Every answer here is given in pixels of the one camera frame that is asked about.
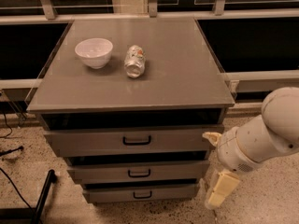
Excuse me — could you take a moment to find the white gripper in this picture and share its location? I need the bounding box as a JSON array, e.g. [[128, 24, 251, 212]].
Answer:
[[202, 127, 262, 210]]

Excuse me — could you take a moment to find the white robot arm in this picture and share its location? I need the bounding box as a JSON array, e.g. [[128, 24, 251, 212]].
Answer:
[[203, 87, 299, 210]]

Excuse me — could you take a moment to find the grey top drawer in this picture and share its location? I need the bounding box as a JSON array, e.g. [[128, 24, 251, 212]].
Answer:
[[44, 125, 224, 157]]

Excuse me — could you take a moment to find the grey drawer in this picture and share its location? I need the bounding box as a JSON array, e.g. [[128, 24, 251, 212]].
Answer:
[[82, 184, 199, 203], [44, 125, 224, 157], [67, 161, 209, 184]]

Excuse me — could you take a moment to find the grey drawer cabinet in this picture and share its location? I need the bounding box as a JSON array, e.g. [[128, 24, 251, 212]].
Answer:
[[28, 19, 234, 191]]

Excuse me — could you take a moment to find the grey bottom drawer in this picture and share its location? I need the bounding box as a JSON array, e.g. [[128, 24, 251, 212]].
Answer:
[[82, 184, 199, 203]]

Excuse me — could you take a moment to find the grey middle drawer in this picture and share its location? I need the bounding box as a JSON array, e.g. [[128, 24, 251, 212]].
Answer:
[[67, 161, 209, 184]]

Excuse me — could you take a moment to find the crushed silver drink can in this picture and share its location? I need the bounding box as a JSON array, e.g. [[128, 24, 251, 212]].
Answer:
[[124, 45, 146, 78]]

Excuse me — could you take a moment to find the white ceramic bowl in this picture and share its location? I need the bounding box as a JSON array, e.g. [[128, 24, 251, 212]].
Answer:
[[75, 38, 113, 69]]

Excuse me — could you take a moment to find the black metal stand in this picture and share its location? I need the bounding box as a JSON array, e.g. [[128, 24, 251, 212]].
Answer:
[[0, 170, 57, 224]]

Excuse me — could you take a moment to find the metal window railing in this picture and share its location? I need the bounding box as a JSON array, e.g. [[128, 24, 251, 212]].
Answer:
[[0, 0, 299, 23]]

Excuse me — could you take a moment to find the black floor cable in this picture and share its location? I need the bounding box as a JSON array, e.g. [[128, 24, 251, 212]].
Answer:
[[0, 166, 33, 209]]

